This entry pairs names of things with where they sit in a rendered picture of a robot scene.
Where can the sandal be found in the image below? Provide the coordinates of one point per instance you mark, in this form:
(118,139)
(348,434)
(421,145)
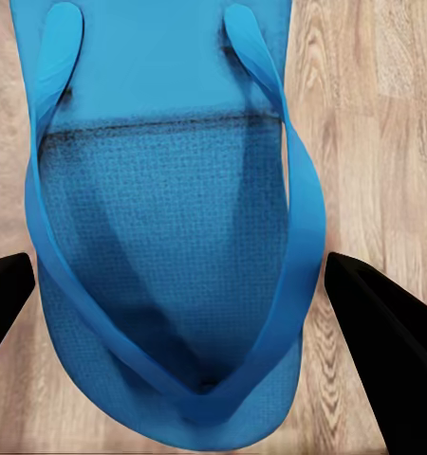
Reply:
(174,278)

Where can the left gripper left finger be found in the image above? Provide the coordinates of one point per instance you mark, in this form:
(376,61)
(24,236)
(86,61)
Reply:
(16,283)

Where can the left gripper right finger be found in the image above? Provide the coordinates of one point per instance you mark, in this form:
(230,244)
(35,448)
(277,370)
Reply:
(385,328)

